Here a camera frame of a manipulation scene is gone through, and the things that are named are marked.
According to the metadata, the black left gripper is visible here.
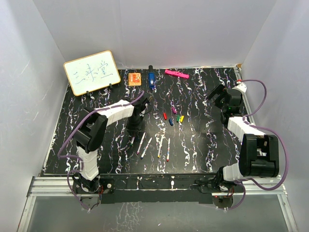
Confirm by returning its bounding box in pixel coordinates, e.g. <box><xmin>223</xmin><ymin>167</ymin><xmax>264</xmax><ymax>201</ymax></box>
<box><xmin>126</xmin><ymin>115</ymin><xmax>144</xmax><ymax>138</ymax></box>

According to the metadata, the purple marker pen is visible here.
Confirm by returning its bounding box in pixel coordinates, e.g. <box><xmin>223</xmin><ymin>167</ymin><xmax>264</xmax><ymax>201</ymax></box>
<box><xmin>137</xmin><ymin>132</ymin><xmax>146</xmax><ymax>155</ymax></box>

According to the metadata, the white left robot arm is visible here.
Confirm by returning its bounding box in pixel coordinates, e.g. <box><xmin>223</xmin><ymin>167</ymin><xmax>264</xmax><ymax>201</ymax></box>
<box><xmin>73</xmin><ymin>96</ymin><xmax>150</xmax><ymax>193</ymax></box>

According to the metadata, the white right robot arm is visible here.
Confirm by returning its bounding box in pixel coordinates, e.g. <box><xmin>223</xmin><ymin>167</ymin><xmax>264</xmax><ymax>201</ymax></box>
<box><xmin>195</xmin><ymin>82</ymin><xmax>280</xmax><ymax>192</ymax></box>

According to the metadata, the blue marker pen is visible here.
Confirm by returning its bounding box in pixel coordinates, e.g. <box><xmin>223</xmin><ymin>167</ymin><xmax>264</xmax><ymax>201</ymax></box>
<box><xmin>140</xmin><ymin>137</ymin><xmax>152</xmax><ymax>160</ymax></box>

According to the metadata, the yellow marker pen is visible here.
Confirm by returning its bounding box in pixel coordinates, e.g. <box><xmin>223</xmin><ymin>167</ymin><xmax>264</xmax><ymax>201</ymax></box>
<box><xmin>157</xmin><ymin>135</ymin><xmax>164</xmax><ymax>158</ymax></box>

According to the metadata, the red marker pen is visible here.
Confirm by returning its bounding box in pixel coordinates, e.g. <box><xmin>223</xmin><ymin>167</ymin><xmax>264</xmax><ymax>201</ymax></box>
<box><xmin>166</xmin><ymin>138</ymin><xmax>170</xmax><ymax>162</ymax></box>

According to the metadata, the small orange notebook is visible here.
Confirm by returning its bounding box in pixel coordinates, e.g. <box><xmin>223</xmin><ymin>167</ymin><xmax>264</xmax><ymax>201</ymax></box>
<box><xmin>128</xmin><ymin>73</ymin><xmax>141</xmax><ymax>87</ymax></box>

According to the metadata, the blue stapler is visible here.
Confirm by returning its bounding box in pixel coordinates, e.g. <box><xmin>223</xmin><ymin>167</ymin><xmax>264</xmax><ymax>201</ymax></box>
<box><xmin>148</xmin><ymin>65</ymin><xmax>155</xmax><ymax>89</ymax></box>

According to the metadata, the pink plastic clip bar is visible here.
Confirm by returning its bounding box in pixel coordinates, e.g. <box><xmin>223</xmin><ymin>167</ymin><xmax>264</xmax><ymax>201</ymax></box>
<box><xmin>165</xmin><ymin>69</ymin><xmax>189</xmax><ymax>79</ymax></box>

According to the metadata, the small yellow-framed whiteboard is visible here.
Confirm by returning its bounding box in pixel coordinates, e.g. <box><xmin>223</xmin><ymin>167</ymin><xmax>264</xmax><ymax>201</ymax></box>
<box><xmin>63</xmin><ymin>50</ymin><xmax>121</xmax><ymax>96</ymax></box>

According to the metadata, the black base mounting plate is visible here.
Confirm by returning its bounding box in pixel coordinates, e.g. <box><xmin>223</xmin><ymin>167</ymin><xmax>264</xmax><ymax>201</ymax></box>
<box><xmin>72</xmin><ymin>173</ymin><xmax>239</xmax><ymax>205</ymax></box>

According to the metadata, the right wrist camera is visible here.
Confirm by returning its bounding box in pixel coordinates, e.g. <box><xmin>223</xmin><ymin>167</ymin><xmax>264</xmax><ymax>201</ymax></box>
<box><xmin>234</xmin><ymin>80</ymin><xmax>247</xmax><ymax>94</ymax></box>

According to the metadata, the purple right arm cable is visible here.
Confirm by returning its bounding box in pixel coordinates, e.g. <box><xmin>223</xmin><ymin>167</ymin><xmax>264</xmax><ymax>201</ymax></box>
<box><xmin>200</xmin><ymin>78</ymin><xmax>290</xmax><ymax>211</ymax></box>

